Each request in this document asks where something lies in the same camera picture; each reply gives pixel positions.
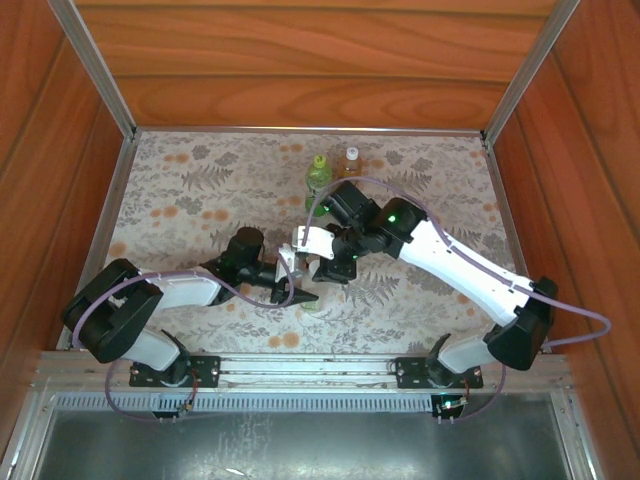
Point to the aluminium frame post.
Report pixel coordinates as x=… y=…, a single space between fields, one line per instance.
x=95 y=65
x=529 y=65

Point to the grey metal sheet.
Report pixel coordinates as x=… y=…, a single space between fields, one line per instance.
x=300 y=445

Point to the aluminium side floor rail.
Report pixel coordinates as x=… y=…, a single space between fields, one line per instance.
x=108 y=200
x=502 y=190

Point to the white printed bottle cap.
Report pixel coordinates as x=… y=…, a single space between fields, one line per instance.
x=352 y=152

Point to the aluminium back frame bar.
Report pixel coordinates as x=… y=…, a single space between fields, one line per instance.
x=310 y=130

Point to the clear bottle green label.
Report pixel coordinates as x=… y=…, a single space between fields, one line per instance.
x=311 y=308

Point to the amber drink bottle red label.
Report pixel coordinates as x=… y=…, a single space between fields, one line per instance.
x=349 y=167

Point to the small green-lit circuit board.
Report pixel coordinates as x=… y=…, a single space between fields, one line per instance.
x=452 y=403

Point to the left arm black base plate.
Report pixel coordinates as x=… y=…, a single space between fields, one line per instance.
x=207 y=372

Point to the floral tablecloth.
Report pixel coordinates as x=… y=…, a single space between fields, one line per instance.
x=425 y=165

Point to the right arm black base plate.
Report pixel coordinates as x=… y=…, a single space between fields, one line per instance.
x=407 y=372

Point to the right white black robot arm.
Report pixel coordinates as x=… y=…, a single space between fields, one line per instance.
x=460 y=265

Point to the aluminium mounting rail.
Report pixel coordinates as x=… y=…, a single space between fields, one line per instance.
x=310 y=367

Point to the green plastic bottle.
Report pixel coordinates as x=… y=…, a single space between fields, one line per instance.
x=317 y=180

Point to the aluminium lower side bar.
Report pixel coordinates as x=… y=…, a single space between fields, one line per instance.
x=576 y=435
x=28 y=435

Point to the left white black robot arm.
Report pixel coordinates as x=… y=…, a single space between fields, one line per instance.
x=180 y=295

